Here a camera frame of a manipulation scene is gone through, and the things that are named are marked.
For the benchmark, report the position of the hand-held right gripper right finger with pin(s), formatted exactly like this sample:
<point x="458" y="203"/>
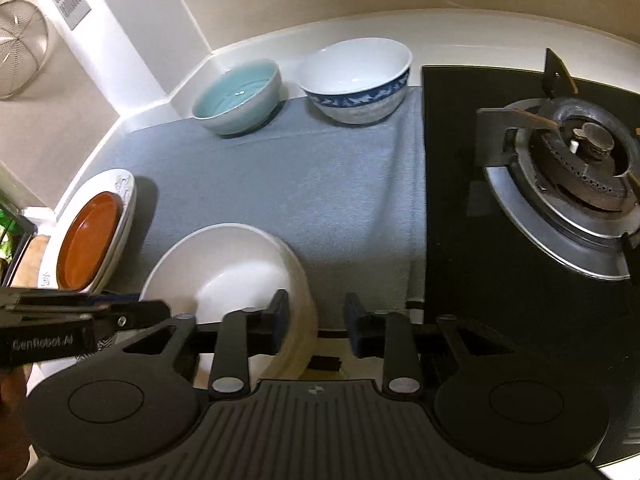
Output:
<point x="356" y="327"/>

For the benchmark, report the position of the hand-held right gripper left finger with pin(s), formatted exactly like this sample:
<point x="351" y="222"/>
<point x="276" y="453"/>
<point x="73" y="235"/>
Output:
<point x="280" y="322"/>

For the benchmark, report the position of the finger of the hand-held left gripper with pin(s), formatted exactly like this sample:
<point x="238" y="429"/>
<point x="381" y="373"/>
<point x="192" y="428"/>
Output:
<point x="50" y="301"/>
<point x="135" y="316"/>

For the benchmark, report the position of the brown plate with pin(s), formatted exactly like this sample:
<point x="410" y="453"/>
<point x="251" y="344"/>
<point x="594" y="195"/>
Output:
<point x="87" y="240"/>

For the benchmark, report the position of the cream bowl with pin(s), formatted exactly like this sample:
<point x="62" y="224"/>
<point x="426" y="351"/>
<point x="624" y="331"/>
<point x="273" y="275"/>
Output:
<point x="225" y="265"/>

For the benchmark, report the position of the large white floral plate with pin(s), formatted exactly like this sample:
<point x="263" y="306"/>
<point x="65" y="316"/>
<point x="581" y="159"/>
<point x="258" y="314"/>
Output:
<point x="100" y="176"/>

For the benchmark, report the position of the teal ribbed bowl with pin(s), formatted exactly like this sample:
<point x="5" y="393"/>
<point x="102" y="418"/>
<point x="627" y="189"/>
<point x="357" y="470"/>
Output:
<point x="235" y="92"/>

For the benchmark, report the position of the blue patterned white bowl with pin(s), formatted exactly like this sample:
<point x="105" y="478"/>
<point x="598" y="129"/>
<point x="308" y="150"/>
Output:
<point x="355" y="75"/>

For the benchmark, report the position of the person's left hand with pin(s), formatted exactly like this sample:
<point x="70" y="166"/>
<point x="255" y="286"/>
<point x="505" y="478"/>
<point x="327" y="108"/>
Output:
<point x="11" y="387"/>

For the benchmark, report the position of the green item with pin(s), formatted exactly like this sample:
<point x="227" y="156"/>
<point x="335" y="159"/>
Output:
<point x="6" y="235"/>

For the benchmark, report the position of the black glass gas stove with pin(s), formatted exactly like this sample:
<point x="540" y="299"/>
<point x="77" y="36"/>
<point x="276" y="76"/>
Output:
<point x="460" y="240"/>

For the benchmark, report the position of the grey mat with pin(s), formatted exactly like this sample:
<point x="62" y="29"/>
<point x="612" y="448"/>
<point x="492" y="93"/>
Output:
<point x="325" y="185"/>

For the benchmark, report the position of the gas stove burner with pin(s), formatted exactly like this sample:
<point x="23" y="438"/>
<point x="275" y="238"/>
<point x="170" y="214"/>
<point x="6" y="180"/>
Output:
<point x="560" y="180"/>

